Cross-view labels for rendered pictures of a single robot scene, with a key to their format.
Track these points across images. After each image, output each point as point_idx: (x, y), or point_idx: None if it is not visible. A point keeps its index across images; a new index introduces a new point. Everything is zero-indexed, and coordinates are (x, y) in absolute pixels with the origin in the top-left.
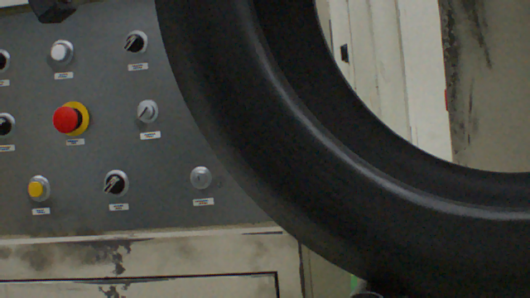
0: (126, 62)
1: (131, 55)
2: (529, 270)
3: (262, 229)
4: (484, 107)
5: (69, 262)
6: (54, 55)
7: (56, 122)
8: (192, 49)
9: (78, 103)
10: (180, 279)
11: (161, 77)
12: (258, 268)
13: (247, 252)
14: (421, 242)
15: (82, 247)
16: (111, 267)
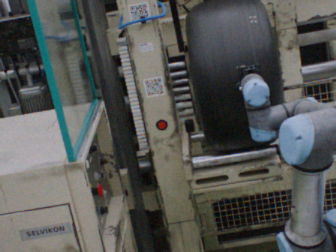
0: (89, 159)
1: (89, 155)
2: None
3: (115, 201)
4: (178, 121)
5: (118, 247)
6: (88, 165)
7: (101, 192)
8: (283, 103)
9: (90, 184)
10: (125, 229)
11: (93, 160)
12: (126, 212)
13: (124, 208)
14: None
15: (118, 238)
16: (121, 240)
